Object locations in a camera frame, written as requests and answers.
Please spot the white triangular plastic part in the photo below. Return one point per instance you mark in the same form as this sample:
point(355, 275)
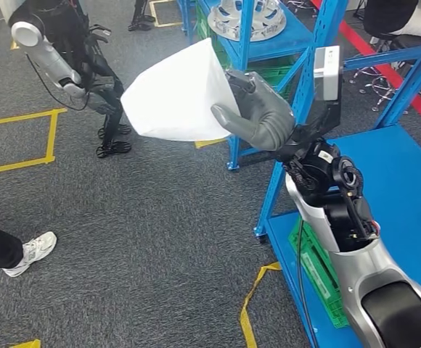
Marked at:
point(178, 96)

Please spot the black silver humanoid robot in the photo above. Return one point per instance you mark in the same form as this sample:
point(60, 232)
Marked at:
point(69, 48)

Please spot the green plastic crate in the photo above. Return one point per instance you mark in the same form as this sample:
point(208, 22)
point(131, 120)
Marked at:
point(214, 43)
point(316, 274)
point(272, 77)

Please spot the silver wheel cover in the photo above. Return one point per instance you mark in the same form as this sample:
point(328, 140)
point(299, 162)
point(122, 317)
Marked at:
point(268, 29)

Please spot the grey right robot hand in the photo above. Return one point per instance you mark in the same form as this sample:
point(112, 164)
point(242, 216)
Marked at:
point(264, 120)

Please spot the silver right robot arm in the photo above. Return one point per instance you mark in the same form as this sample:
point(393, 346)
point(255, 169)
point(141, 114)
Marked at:
point(359, 278)

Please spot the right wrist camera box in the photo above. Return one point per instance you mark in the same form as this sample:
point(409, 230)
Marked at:
point(326, 72)

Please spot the blue metal shelf rack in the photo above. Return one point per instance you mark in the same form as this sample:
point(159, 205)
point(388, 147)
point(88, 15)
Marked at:
point(395, 182)
point(290, 41)

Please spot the black round stool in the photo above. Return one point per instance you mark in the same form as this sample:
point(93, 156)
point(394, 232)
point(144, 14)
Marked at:
point(381, 81)

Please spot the black robot legs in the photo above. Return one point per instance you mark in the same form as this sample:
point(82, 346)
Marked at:
point(140, 14)

